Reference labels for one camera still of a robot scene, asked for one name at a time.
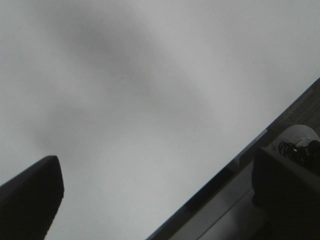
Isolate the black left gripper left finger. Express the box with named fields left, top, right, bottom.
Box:
left=0, top=155, right=64, bottom=240

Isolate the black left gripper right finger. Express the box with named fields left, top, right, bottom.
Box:
left=252, top=147, right=320, bottom=240

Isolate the white microwave door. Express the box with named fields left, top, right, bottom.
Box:
left=0, top=0, right=320, bottom=240

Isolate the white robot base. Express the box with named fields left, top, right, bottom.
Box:
left=269, top=124, right=320, bottom=156

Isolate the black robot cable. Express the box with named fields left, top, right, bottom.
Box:
left=278, top=139, right=320, bottom=166

